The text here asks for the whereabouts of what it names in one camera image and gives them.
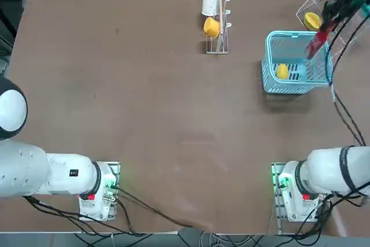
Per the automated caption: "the red drink bottle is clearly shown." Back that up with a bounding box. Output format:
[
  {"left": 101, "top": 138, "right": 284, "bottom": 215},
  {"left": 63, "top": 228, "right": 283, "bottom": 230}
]
[{"left": 305, "top": 23, "right": 336, "bottom": 60}]

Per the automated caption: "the yellow lemon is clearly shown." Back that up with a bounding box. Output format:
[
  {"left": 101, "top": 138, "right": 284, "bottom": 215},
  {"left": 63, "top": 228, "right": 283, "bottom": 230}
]
[{"left": 276, "top": 64, "right": 289, "bottom": 80}]

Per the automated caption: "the clear acrylic rack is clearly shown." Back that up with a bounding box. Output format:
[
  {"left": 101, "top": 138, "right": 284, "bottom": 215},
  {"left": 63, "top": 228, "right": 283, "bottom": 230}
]
[{"left": 295, "top": 0, "right": 370, "bottom": 60}]

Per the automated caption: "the yellow green star fruit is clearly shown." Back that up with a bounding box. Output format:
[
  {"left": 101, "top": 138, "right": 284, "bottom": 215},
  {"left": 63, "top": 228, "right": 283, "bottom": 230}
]
[{"left": 303, "top": 12, "right": 322, "bottom": 31}]

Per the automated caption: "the blue plastic basket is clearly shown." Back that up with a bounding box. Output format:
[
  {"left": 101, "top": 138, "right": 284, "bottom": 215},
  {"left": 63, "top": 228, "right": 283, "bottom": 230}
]
[{"left": 261, "top": 30, "right": 334, "bottom": 95}]

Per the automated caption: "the white plastic cup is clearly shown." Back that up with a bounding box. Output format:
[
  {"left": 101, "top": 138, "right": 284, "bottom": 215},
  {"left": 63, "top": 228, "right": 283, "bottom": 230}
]
[{"left": 201, "top": 0, "right": 219, "bottom": 16}]

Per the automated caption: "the yellow plastic cup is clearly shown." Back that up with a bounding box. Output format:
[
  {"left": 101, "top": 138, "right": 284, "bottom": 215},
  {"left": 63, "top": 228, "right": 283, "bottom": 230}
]
[{"left": 203, "top": 17, "right": 220, "bottom": 39}]

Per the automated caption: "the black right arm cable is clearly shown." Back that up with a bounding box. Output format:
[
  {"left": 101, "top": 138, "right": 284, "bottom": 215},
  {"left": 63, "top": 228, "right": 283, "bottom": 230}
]
[{"left": 326, "top": 15, "right": 370, "bottom": 147}]

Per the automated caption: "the white wire cup rack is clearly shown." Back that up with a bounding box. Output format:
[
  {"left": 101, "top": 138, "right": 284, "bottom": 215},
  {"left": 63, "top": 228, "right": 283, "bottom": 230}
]
[{"left": 205, "top": 0, "right": 232, "bottom": 54}]

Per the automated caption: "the black left arm base cable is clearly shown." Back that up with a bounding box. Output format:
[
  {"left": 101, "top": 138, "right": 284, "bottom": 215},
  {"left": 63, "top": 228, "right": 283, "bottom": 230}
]
[{"left": 23, "top": 187, "right": 197, "bottom": 236}]

